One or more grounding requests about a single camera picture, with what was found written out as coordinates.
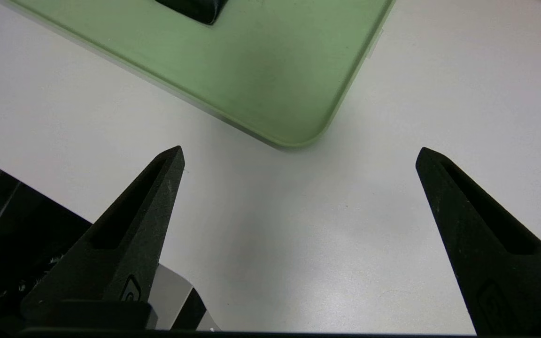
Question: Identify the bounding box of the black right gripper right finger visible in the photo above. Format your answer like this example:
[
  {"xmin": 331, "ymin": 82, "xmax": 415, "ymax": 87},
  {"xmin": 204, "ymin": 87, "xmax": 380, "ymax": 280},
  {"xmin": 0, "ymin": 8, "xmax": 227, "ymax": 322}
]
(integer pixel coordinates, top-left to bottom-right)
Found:
[{"xmin": 416, "ymin": 147, "xmax": 541, "ymax": 338}]

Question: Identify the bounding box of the light green plastic tray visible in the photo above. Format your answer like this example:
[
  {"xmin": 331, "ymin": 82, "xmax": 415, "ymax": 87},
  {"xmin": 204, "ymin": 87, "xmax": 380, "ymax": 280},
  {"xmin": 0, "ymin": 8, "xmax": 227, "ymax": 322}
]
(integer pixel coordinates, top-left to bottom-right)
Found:
[{"xmin": 10, "ymin": 0, "xmax": 396, "ymax": 150}]

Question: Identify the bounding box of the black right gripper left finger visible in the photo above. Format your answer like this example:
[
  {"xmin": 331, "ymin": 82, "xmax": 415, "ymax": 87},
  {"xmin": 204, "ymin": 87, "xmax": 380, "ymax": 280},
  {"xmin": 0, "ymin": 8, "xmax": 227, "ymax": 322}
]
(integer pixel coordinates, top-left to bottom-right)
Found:
[{"xmin": 21, "ymin": 146, "xmax": 185, "ymax": 329}]

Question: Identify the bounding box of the black folded cloth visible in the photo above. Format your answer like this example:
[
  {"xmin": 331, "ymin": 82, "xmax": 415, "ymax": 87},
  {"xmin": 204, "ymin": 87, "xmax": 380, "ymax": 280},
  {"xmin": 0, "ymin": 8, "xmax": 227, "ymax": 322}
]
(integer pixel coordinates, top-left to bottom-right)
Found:
[{"xmin": 155, "ymin": 0, "xmax": 230, "ymax": 25}]

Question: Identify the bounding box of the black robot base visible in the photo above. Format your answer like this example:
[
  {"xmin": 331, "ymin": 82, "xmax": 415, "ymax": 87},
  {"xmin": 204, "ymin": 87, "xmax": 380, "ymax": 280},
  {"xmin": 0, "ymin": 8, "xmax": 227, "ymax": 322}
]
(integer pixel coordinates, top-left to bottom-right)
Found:
[{"xmin": 0, "ymin": 153, "xmax": 208, "ymax": 332}]

